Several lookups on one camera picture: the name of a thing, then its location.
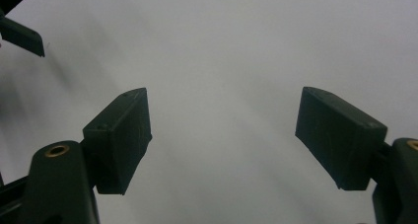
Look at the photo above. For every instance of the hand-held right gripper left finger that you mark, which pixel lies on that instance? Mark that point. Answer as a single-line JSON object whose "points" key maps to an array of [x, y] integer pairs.
{"points": [[118, 141]]}

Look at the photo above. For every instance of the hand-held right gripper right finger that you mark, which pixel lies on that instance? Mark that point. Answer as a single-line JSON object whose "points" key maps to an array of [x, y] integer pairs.
{"points": [[338, 141]]}

